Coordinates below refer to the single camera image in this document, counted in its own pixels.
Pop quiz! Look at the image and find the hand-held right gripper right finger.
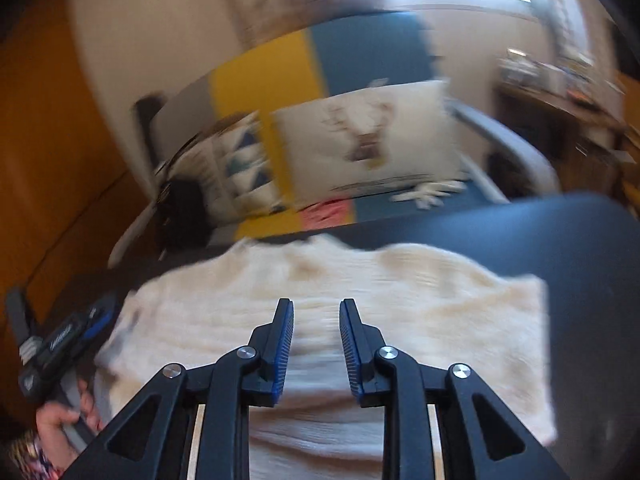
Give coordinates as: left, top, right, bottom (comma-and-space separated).
339, 297, 571, 480

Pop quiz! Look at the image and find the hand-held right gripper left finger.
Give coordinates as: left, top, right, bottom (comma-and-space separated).
60, 297, 296, 480

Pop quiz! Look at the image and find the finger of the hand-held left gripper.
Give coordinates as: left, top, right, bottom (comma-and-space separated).
87, 295, 121, 343

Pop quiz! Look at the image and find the white knit sweater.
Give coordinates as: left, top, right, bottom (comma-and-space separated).
92, 235, 559, 480

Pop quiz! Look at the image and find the person's left forearm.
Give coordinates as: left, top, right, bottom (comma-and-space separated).
7, 430, 68, 480

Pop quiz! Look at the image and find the person's left hand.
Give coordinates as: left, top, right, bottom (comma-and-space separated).
37, 385, 106, 466

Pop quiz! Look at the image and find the black handbag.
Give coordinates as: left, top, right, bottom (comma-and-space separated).
155, 175, 212, 252

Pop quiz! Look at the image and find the triangle pattern cushion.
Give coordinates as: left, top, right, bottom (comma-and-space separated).
155, 110, 287, 222

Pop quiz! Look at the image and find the deer print cushion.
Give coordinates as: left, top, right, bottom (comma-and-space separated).
270, 79, 468, 211

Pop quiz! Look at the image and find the grey yellow blue sofa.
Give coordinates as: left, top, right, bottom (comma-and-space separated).
107, 10, 561, 266

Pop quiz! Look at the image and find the wooden side table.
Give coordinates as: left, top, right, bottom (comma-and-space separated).
495, 80, 640, 211

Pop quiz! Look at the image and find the patterned curtain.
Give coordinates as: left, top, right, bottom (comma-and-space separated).
520, 0, 601, 71

